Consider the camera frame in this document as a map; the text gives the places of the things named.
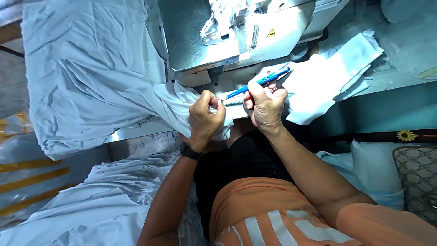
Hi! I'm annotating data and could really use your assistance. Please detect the person's right hand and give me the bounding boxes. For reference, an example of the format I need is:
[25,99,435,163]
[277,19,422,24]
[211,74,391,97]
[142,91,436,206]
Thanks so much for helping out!
[243,79,289,136]

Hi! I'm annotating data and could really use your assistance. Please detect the person's right forearm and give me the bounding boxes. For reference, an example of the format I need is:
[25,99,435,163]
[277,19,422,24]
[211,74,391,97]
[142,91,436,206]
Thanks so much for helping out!
[261,125,377,229]

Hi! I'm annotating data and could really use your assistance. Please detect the stack of white fabric pieces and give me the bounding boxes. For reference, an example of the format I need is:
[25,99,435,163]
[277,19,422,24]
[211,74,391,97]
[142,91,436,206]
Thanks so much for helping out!
[282,30,384,126]

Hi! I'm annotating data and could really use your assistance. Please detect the large white cloth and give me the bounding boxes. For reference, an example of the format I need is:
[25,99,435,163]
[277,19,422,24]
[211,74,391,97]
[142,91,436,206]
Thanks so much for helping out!
[21,0,234,161]

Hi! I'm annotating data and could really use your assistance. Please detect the heap of white fabric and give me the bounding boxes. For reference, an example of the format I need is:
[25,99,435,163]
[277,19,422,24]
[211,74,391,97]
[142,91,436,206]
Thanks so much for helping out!
[0,152,209,246]

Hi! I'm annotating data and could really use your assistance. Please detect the person's left hand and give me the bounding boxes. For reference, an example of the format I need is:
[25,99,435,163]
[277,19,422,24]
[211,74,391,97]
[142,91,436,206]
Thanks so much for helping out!
[189,90,226,149]

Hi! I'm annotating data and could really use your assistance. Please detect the clear bag with yellow tape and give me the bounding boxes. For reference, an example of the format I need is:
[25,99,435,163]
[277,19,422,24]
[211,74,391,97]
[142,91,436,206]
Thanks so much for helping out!
[0,111,112,230]

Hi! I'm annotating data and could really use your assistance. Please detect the yellow sunflower ornament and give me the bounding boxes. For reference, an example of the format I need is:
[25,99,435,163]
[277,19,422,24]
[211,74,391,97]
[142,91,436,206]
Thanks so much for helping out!
[396,130,419,142]

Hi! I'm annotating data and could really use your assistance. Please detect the white sewing machine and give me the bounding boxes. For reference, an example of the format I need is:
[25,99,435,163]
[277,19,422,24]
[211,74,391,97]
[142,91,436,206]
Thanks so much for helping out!
[155,0,351,76]

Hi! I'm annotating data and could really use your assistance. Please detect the brown patterned cushion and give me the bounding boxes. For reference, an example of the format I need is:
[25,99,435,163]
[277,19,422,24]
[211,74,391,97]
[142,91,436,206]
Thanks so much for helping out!
[393,146,437,227]

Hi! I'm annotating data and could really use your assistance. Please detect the person's left forearm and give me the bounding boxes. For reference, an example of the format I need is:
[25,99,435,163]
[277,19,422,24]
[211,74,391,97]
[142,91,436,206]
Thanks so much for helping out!
[136,139,207,246]

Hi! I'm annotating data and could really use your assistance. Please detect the blue pen-shaped tool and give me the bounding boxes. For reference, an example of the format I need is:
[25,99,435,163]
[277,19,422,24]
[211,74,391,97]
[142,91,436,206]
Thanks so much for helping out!
[222,67,291,101]

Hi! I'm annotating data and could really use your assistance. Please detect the person's body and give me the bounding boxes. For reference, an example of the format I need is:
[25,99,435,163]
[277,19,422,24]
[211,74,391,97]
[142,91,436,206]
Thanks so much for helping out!
[209,177,437,246]

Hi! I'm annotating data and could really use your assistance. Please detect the sewing table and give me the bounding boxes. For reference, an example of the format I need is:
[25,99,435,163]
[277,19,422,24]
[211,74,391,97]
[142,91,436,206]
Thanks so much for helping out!
[102,0,437,144]

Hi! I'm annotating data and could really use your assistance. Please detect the person's legs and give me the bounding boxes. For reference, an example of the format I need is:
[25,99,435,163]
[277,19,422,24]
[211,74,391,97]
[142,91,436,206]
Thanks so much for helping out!
[178,118,295,241]

